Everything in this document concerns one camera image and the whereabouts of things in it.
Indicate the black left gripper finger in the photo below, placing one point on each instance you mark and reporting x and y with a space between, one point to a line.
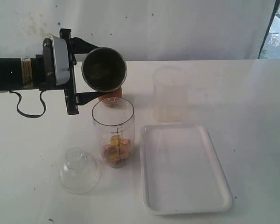
80 46
86 97

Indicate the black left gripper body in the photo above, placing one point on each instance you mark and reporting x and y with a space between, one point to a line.
68 88

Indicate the stainless steel cup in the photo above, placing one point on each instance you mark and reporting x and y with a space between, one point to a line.
104 69

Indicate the gold foil coins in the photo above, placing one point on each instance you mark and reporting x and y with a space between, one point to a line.
117 152

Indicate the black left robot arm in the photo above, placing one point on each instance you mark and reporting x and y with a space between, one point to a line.
18 74

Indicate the clear shaker body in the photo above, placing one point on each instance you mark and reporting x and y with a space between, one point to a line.
115 119

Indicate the clear dome strainer lid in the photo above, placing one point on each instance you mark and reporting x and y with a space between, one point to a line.
80 172

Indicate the white backdrop sheet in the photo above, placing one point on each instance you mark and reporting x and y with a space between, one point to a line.
140 29

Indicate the translucent plastic container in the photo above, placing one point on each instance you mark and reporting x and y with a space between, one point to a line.
171 87

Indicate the white rectangular tray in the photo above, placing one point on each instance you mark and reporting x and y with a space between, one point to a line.
180 171

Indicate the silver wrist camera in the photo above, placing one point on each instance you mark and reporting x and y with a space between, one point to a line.
56 61

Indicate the black window frame post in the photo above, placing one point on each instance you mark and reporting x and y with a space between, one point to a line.
272 16

